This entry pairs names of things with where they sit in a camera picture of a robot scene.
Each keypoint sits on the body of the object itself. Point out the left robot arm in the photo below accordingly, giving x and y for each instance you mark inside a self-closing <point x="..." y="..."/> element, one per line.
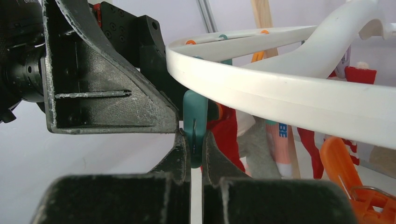
<point x="23" y="52"/>

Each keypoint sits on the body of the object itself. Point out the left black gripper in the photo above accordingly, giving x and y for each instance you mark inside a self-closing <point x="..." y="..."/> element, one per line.
<point x="106" y="77"/>

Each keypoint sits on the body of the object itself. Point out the orange clothes peg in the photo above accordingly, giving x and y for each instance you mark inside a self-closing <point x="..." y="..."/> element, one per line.
<point x="370" y="205"/>

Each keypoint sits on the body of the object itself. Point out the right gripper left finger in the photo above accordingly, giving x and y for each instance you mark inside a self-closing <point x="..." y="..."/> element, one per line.
<point x="160" y="196"/>

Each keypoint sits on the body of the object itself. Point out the red white hanging sock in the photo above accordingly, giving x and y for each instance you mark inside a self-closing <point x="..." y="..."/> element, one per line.
<point x="360" y="73"/>

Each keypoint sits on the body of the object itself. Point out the grey beige striped sock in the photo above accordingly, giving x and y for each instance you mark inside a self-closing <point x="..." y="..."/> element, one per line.
<point x="254" y="146"/>

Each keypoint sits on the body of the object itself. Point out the teal clothes peg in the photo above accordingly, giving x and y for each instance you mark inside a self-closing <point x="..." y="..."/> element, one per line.
<point x="195" y="107"/>

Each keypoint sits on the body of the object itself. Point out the white round clip hanger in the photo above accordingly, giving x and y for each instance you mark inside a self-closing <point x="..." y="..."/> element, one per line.
<point x="283" y="75"/>

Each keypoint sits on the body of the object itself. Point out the wooden drying rack frame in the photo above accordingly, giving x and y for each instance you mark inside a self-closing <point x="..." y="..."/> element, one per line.
<point x="263" y="20"/>

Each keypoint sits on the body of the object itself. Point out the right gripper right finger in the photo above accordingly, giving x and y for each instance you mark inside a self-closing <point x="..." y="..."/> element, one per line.
<point x="229" y="196"/>

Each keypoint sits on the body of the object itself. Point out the red santa sock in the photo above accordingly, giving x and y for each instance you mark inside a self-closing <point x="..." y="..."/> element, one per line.
<point x="222" y="125"/>

